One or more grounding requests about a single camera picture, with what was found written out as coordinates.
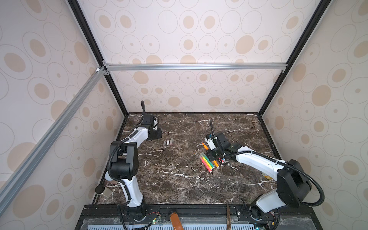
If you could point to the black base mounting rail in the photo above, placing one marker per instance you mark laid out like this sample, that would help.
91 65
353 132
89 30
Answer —
148 211

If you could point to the thin wooden stick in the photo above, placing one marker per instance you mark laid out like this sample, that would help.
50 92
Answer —
228 217

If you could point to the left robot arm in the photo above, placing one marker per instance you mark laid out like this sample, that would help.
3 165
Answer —
123 163

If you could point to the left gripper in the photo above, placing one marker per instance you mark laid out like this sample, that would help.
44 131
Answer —
159 135

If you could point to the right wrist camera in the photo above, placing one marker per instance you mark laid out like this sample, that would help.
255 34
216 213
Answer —
215 141

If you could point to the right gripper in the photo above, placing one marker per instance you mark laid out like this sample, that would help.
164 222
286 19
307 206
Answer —
217 154

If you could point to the diagonal aluminium rail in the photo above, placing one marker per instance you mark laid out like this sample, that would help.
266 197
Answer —
24 171

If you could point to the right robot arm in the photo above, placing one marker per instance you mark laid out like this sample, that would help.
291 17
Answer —
295 188

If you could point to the brown handle tool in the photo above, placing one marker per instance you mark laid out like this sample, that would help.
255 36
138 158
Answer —
175 221

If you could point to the green highlighter pen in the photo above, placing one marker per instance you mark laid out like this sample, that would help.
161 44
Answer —
209 161

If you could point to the horizontal aluminium rail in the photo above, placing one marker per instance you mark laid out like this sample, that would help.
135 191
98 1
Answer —
198 67

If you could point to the small bottle black cap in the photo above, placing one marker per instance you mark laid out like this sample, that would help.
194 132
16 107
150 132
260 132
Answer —
103 191

